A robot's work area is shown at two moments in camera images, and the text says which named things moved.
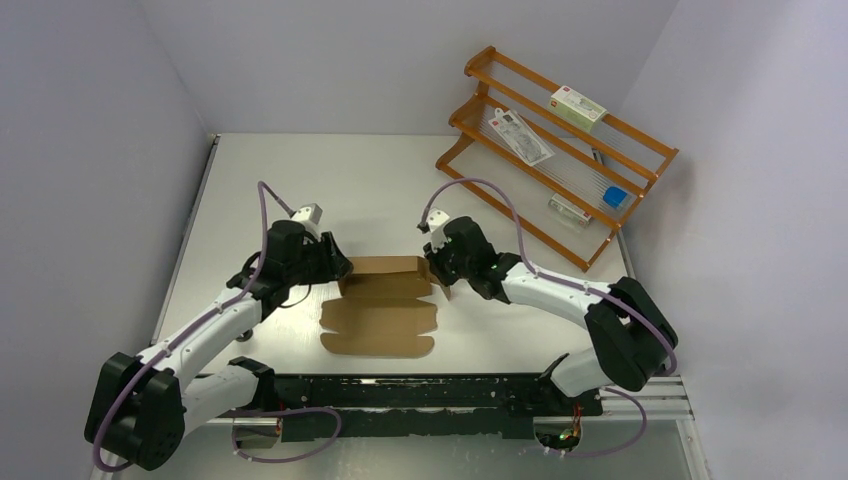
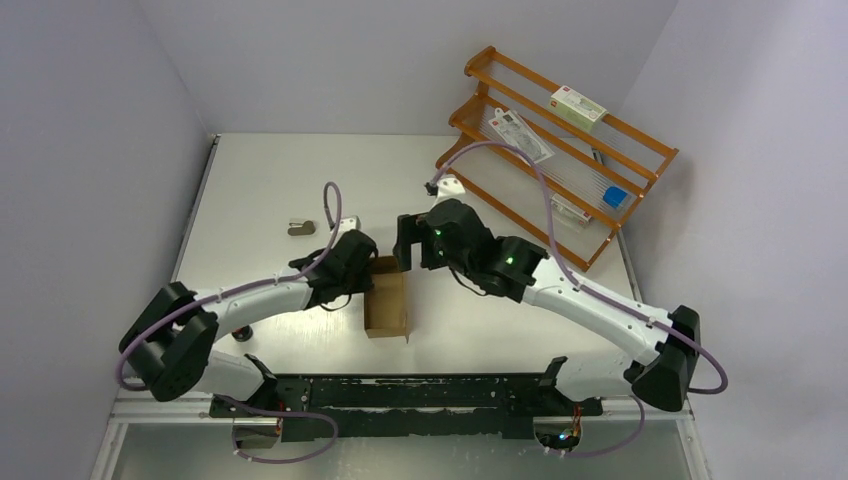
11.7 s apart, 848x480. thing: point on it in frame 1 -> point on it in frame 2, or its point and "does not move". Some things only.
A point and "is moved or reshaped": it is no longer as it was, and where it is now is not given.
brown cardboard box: (382, 311) is moved or reshaped
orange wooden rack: (548, 159) does not move
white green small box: (577, 107) does not move
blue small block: (613, 196) does not move
